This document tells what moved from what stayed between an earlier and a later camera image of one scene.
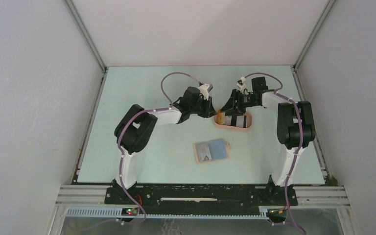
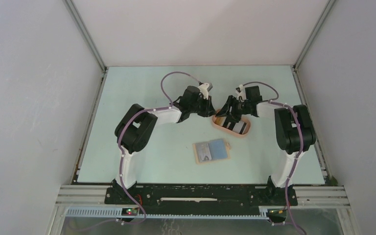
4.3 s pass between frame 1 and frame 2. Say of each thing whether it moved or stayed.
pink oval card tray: moved
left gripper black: stayed
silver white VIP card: stayed
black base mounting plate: stayed
